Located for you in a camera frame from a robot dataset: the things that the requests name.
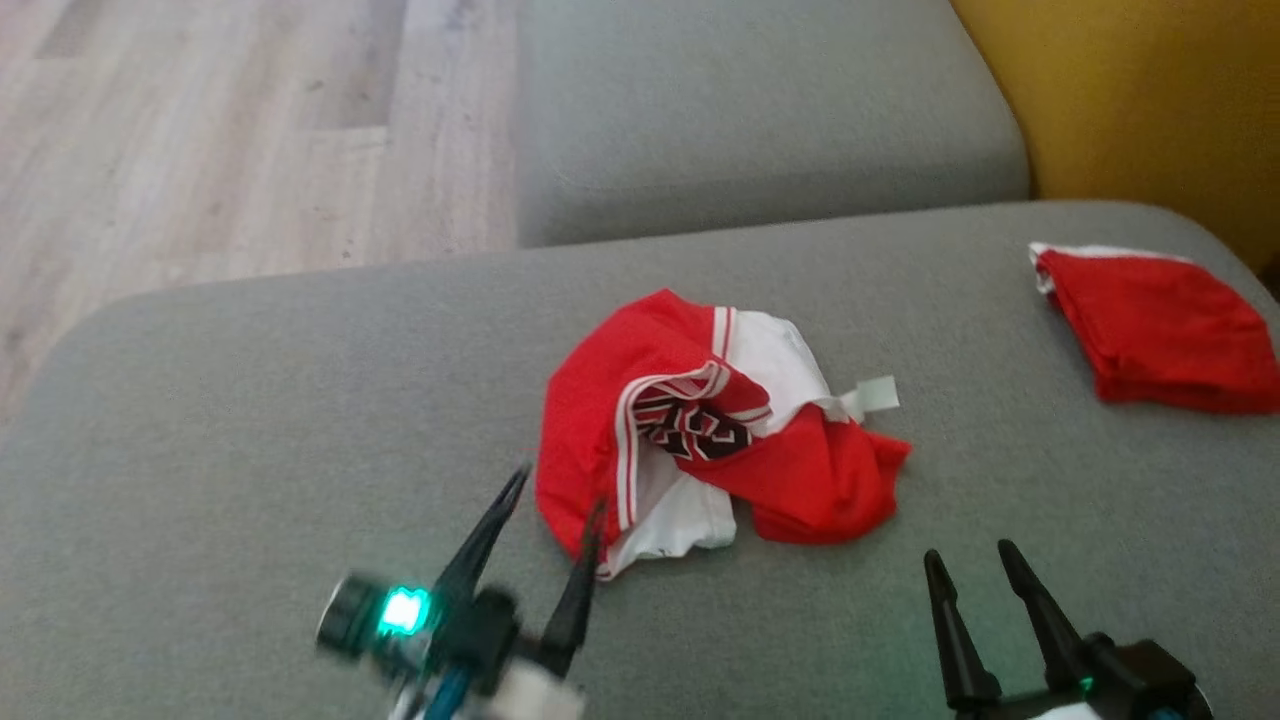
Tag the small grey sofa cushion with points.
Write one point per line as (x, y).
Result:
(750, 110)

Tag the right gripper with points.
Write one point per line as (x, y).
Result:
(1130, 670)

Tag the red white basketball jersey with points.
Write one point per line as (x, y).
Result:
(600, 400)

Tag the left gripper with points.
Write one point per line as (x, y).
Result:
(480, 630)

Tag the red shorts with white stripe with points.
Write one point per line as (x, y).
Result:
(1160, 330)

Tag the large grey sofa seat cushion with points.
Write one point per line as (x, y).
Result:
(250, 400)

